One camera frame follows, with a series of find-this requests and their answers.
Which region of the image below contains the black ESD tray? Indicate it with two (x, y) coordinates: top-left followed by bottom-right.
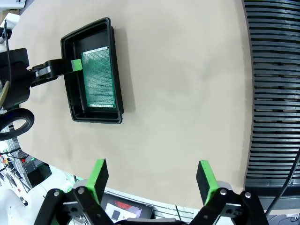
(60, 17), (124, 125)

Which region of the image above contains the green perforated circuit board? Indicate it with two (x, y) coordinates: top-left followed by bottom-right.
(81, 46), (117, 109)

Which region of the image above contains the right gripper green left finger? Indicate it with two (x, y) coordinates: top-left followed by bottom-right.
(34, 158), (113, 225)

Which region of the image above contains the black control box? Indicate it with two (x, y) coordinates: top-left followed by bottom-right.
(24, 161), (53, 188)

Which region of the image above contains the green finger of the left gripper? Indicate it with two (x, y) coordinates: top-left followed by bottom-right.
(29, 59), (83, 88)

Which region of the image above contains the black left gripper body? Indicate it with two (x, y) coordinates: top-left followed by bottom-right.
(0, 48), (32, 111)

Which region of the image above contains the black slotted board rack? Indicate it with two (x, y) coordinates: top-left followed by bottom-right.
(242, 0), (300, 213)

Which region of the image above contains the black cable loop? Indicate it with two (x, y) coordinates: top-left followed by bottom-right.
(0, 108), (36, 142)

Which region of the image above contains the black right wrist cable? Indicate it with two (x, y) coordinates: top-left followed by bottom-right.
(264, 150), (300, 217)

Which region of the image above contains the white slotted base platform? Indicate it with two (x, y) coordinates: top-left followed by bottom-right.
(100, 187), (300, 225)

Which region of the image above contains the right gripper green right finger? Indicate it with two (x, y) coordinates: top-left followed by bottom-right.
(190, 160), (269, 225)

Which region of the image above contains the small black display screen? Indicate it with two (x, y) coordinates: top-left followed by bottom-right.
(101, 190), (154, 225)

